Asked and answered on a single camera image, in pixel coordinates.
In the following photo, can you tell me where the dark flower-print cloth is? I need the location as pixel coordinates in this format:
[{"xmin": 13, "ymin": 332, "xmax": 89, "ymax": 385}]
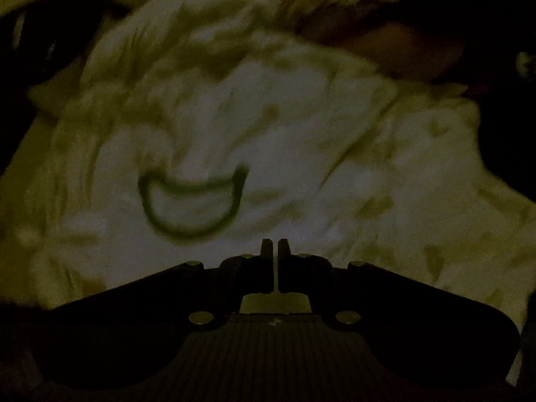
[{"xmin": 377, "ymin": 0, "xmax": 536, "ymax": 191}]

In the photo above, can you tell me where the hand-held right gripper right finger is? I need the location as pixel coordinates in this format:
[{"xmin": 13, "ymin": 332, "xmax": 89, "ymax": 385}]
[{"xmin": 277, "ymin": 238, "xmax": 509, "ymax": 331}]

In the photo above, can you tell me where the pale floral blanket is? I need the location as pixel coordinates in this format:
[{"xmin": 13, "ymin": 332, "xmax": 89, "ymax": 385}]
[{"xmin": 0, "ymin": 0, "xmax": 536, "ymax": 332}]

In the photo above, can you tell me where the white small shirt dark neckline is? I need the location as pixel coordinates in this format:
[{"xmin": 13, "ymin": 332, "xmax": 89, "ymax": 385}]
[{"xmin": 63, "ymin": 56, "xmax": 403, "ymax": 302}]

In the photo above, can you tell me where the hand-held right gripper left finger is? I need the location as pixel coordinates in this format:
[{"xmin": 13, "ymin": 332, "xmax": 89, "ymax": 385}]
[{"xmin": 49, "ymin": 238, "xmax": 276, "ymax": 331}]

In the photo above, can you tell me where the dark brown cloth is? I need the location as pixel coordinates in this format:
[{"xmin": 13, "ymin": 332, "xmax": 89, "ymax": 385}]
[{"xmin": 299, "ymin": 6, "xmax": 468, "ymax": 83}]

